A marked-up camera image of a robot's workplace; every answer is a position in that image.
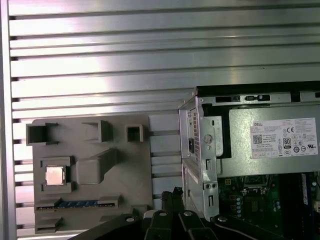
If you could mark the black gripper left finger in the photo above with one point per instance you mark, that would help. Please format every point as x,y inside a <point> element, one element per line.
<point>160,225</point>

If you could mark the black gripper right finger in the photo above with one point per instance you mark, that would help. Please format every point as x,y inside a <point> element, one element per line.
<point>192,223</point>

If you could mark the silver CPU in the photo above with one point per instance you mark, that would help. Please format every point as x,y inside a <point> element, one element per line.
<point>56,175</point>

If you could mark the green motherboard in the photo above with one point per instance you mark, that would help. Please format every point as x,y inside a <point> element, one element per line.
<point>232,197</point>

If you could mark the grey parts rack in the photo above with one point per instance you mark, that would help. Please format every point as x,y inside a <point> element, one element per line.
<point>130,175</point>

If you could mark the metal socket cover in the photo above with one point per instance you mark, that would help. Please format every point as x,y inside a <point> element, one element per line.
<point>245,182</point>

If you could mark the RAM stick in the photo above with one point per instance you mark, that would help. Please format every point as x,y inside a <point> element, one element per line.
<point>80,203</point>

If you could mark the grey power supply unit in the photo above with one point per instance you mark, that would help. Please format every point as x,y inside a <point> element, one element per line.
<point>240,137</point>

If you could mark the black PC case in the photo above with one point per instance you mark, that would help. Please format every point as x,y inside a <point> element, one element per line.
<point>210,125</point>

